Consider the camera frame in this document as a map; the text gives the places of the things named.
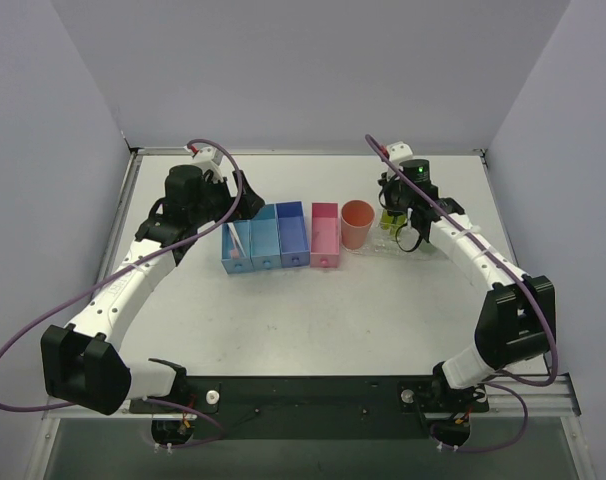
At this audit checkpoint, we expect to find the yellow green toothpaste tube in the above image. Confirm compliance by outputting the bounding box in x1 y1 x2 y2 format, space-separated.
389 215 407 241
379 210 395 230

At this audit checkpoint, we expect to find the orange plastic cup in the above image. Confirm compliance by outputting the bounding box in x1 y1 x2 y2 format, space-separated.
341 200 375 250

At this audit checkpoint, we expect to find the white pink toothbrush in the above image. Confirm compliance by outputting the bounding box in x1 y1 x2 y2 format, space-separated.
227 223 245 259

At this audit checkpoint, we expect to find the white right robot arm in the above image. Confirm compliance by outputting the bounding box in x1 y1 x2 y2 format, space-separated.
379 159 559 390

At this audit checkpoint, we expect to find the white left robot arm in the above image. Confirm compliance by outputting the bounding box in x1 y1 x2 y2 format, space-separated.
40 165 265 415

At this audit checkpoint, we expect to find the clear textured oval tray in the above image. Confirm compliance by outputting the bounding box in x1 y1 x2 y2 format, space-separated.
351 207 447 261

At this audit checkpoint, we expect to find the purple drawer box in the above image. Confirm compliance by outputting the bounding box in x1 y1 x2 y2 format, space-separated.
276 201 310 268

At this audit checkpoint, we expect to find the pink drawer box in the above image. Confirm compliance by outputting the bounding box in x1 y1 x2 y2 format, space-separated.
310 202 340 269

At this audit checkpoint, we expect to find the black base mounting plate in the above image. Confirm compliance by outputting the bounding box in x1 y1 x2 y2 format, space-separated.
127 374 492 441

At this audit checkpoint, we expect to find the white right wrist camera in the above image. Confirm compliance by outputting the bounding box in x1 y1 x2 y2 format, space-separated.
383 142 414 164

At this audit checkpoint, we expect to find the aluminium frame rail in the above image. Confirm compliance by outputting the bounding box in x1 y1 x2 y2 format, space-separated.
72 374 581 416

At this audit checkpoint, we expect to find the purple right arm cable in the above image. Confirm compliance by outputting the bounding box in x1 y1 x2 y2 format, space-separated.
365 133 560 454

